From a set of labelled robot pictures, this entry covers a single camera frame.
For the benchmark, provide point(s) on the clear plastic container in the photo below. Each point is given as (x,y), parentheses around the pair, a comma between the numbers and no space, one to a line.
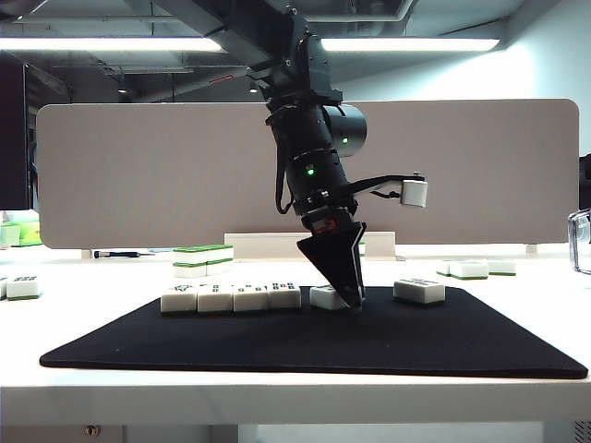
(571,231)

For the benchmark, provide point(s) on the grey fabric desk divider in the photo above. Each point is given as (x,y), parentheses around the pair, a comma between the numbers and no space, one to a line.
(138,175)

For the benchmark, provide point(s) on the dark cabinet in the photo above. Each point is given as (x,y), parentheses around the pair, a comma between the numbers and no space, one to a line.
(14,138)

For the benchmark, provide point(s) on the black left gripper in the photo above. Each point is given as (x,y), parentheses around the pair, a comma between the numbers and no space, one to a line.
(330,217)

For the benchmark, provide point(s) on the white divider foot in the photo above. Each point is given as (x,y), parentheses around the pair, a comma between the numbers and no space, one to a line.
(532,249)
(87,255)

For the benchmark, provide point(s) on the black blue screwdriver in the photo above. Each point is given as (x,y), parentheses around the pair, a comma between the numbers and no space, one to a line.
(115,254)

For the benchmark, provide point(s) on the yellow green package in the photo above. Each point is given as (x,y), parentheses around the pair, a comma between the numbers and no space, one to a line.
(30,235)

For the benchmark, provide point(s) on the black camera bracket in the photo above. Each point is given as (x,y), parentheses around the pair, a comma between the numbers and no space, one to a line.
(378,181)

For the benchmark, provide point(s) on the metal table bolt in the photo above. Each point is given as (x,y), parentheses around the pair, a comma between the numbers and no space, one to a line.
(91,431)

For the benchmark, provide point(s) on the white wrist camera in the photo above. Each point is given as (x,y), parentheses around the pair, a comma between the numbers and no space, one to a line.
(413,194)

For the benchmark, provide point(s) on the white divider base cover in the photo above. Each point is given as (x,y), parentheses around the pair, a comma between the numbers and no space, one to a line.
(263,244)

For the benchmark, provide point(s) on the black fabric mat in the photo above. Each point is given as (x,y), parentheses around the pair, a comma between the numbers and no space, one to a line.
(277,346)

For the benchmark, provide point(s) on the long ceiling light strip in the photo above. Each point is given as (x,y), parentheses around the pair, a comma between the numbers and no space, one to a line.
(415,44)

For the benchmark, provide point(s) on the grey vented panel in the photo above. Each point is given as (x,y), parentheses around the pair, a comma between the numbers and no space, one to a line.
(582,431)

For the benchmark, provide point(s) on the black background object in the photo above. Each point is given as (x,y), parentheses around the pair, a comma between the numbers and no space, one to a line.
(586,184)

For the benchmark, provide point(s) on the bird print mahjong tile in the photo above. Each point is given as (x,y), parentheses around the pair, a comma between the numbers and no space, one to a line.
(179,302)

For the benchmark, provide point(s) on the white green box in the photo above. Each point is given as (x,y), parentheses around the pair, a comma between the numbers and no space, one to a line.
(9,235)

